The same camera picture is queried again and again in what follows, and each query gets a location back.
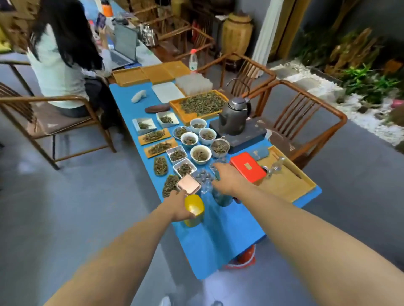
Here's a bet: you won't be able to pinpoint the rose gold square tin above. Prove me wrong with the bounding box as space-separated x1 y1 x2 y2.
176 174 202 195

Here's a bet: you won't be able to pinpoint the empty bamboo tray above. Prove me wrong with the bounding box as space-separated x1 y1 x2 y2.
162 60 192 79
112 66 151 87
142 64 175 85

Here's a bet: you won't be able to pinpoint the dark grey kettle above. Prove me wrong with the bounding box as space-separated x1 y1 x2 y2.
218 78 252 136

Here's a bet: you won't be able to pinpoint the wooden slat-back armchair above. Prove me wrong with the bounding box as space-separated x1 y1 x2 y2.
195 52 277 102
249 79 348 171
157 26 216 64

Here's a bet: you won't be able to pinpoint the set of small glass cups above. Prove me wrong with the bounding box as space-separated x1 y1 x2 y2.
192 169 216 193

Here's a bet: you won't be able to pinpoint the red bucket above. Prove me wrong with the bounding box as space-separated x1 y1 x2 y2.
223 244 256 270

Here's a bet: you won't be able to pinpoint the large woven wicker jar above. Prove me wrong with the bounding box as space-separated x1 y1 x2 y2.
222 12 254 62

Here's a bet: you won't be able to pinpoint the white flat plastic tray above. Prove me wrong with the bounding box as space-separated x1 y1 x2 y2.
151 82 186 104

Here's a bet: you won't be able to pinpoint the brown oval wooden dish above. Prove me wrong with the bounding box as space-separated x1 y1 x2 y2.
144 103 171 114

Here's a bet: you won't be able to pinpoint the person's left forearm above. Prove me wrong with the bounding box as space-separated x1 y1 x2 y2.
44 205 177 306

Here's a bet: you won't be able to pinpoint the clear glass pitcher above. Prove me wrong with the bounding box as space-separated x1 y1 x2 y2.
263 157 286 179

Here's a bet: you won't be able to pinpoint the white round tea bowl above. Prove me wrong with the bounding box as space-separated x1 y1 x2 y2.
190 145 213 165
198 128 217 146
190 118 207 135
180 132 199 149

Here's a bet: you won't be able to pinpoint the grey blue phone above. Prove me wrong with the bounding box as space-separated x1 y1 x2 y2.
249 146 270 161

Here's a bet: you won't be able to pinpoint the bamboo tray of tea leaves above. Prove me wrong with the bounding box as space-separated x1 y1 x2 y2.
169 90 229 126

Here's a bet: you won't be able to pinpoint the metal tea strainer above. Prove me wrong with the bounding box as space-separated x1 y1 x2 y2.
210 137 231 159

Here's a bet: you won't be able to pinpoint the dark electric kettle base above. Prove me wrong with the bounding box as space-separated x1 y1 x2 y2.
210 117 267 155

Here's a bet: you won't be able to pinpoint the flat bamboo tea plate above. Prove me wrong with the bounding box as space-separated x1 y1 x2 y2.
138 128 172 146
144 137 178 159

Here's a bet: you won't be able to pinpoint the large bamboo tea tray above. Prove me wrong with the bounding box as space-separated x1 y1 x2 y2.
255 145 317 203

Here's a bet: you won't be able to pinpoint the heap of loose tea leaves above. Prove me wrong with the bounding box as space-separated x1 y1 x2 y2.
180 92 226 115

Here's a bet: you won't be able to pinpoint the white curtain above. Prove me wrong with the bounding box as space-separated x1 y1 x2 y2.
251 0 285 78

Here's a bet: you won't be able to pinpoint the clear plastic box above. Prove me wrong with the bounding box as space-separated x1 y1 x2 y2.
175 73 213 96

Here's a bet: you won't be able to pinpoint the teal tin canister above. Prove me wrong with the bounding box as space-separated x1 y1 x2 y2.
212 185 234 207

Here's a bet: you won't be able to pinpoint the silver metal kettle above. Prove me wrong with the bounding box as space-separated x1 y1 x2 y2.
142 25 158 48

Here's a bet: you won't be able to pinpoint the person's right forearm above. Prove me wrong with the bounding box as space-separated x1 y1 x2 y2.
234 186 404 306

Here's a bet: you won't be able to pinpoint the grey laptop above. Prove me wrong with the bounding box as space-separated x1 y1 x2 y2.
108 23 140 70

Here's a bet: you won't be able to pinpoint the yellow tin canister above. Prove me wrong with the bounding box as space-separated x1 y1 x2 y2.
184 194 205 228

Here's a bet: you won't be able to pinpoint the white square tea dish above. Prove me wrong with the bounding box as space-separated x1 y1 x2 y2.
156 111 180 129
132 117 158 136
166 145 188 164
173 158 197 178

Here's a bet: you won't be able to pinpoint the wooden armchair with cushion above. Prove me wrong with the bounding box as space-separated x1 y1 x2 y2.
0 60 117 171

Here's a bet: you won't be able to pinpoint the red flat box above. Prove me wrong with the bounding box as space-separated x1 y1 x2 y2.
230 152 267 183

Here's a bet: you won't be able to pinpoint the person's right hand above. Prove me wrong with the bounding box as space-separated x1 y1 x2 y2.
211 163 254 198

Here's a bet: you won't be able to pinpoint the pale blue tea bowl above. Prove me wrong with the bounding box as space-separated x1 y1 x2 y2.
172 126 192 140

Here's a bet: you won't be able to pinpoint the dark leaf-shaped tea holder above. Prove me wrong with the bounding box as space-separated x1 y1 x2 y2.
153 156 169 177
162 175 180 198

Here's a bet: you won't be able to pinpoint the green garden plants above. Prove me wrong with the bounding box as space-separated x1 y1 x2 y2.
297 27 404 106

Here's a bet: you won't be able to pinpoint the person's left hand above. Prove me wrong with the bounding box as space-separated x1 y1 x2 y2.
162 189 197 222

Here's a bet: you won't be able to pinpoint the blue tablecloth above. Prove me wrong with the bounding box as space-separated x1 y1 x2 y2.
109 81 322 280

